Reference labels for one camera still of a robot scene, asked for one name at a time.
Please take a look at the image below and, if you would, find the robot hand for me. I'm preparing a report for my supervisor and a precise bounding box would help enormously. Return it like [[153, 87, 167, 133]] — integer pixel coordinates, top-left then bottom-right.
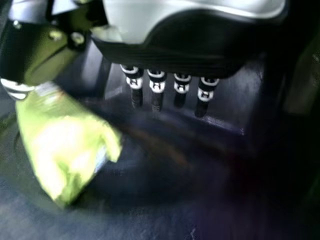
[[0, 0, 291, 119]]

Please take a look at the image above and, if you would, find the yellow-green biscuit packet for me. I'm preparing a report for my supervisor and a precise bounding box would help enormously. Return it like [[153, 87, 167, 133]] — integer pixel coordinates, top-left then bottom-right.
[[14, 81, 124, 210]]

